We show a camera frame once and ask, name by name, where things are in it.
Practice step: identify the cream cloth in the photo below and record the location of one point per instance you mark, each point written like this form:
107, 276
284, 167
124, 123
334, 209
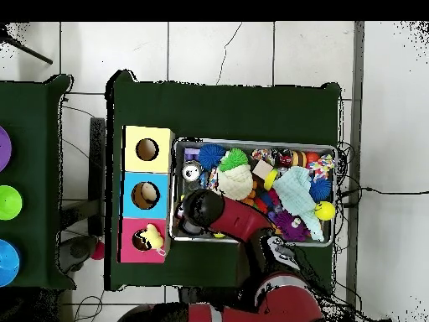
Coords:
236, 182

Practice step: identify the yellow duck plush toy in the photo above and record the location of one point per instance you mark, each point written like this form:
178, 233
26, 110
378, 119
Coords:
155, 236

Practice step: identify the lime green stacking cup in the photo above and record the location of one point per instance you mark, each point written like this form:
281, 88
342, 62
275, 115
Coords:
8, 203

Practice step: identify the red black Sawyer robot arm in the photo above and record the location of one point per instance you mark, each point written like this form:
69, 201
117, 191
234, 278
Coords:
234, 221

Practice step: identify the wooden box with three holes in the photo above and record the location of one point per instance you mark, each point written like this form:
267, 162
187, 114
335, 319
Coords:
147, 161

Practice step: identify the silver mesh bin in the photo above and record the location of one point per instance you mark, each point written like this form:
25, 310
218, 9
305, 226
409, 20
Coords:
254, 242

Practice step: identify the blue spiky rubber ball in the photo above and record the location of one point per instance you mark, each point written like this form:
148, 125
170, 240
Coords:
320, 189
211, 156

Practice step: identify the crushed silver can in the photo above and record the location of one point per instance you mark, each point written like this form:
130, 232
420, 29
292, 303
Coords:
191, 171

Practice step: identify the green spiky rubber ball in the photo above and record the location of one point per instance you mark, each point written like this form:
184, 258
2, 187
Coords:
233, 159

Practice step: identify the dark green table cloth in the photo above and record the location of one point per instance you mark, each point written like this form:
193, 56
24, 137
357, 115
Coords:
33, 151
234, 110

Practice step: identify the crushed black can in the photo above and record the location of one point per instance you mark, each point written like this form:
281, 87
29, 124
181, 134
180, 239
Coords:
285, 157

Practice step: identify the light blue cloth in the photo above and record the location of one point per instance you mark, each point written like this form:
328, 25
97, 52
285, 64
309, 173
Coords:
295, 191

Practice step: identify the purple spiky toy with eyes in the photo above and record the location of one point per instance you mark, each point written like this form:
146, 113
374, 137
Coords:
291, 227

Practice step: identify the yellow plastic ball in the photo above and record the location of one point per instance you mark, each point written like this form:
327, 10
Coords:
325, 210

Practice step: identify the grey pendant with red button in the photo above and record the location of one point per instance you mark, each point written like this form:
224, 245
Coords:
78, 251

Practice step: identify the purple stacking cup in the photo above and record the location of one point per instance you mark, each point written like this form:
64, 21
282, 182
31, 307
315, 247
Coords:
5, 149

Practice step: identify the blue stacking cup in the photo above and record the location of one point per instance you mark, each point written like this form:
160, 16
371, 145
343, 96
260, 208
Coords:
8, 263

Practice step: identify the black tripod leg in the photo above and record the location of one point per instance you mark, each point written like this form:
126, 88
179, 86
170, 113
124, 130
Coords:
30, 52

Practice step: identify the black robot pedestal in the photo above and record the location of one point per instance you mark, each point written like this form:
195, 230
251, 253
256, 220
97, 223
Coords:
197, 294

